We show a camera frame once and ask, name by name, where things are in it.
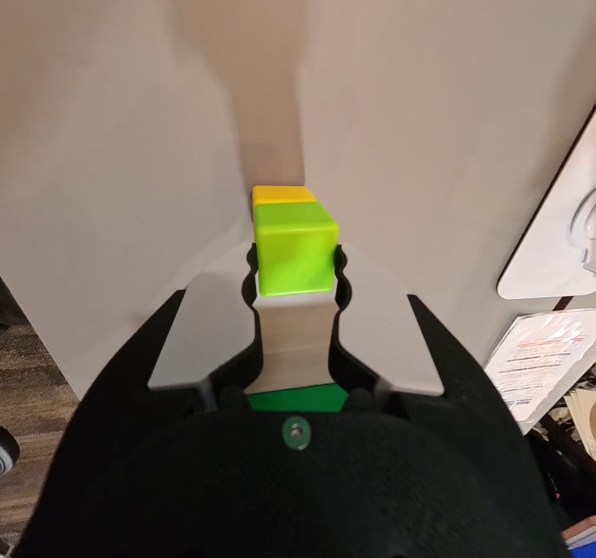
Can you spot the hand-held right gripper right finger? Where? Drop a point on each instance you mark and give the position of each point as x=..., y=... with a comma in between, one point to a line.
x=386, y=334

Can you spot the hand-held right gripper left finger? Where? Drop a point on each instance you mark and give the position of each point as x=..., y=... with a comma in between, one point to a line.
x=205, y=334

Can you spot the green plastic bin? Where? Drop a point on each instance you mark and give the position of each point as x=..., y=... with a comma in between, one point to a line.
x=298, y=399

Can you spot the lime green cube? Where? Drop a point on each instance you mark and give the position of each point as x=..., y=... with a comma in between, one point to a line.
x=295, y=255

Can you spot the yellow cube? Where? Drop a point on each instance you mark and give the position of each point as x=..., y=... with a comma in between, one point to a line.
x=279, y=193

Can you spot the grey desk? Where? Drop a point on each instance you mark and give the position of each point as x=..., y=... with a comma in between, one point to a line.
x=139, y=125

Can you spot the laminated paper sheet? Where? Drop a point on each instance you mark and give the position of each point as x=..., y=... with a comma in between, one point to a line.
x=535, y=367

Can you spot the white board stand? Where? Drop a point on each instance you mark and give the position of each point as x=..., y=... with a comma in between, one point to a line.
x=549, y=250

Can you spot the grey caster wheel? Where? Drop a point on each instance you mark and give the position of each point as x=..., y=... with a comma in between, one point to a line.
x=7, y=451

